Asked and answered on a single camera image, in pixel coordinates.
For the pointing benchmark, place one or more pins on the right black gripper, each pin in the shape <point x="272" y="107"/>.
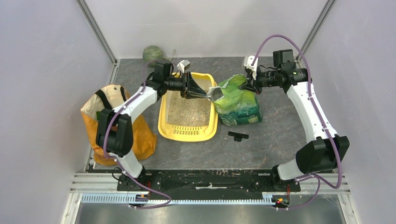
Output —
<point x="252" y="85"/>

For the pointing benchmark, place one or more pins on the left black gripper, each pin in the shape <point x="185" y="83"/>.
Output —
<point x="190" y="89"/>

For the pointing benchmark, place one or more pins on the grey metal scoop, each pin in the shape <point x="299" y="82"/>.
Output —
<point x="214" y="94"/>

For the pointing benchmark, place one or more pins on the green litter bag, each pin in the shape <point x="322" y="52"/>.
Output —
<point x="237" y="107"/>

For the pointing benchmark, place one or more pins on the black bag clip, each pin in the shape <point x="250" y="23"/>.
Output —
<point x="238" y="137"/>

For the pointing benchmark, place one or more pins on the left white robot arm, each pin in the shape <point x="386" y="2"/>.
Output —
<point x="115" y="133"/>

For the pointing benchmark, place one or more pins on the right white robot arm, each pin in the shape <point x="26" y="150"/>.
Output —
<point x="325" y="148"/>

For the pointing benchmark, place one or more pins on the yellow litter box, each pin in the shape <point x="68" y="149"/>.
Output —
<point x="186" y="120"/>

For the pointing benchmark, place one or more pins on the green round ball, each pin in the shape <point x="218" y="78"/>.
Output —
<point x="151" y="53"/>

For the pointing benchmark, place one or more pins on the orange shopping bag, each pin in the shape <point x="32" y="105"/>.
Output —
<point x="109" y="97"/>

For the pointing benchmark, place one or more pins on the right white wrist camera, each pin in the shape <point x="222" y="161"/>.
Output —
<point x="250" y="65"/>

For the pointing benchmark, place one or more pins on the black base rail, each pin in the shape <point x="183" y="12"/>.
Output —
<point x="207" y="184"/>

